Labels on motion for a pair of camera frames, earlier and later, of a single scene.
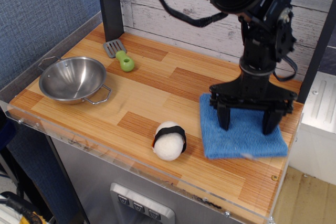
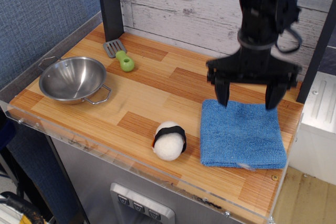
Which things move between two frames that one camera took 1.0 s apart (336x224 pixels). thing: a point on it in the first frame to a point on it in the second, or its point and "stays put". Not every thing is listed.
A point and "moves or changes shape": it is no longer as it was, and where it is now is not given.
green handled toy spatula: (115, 49) stays put
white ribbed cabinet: (314, 151) stays put
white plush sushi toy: (169, 142) stays put
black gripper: (253, 91) to (253, 65)
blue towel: (245, 138) moves or changes shape
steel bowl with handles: (73, 80) stays put
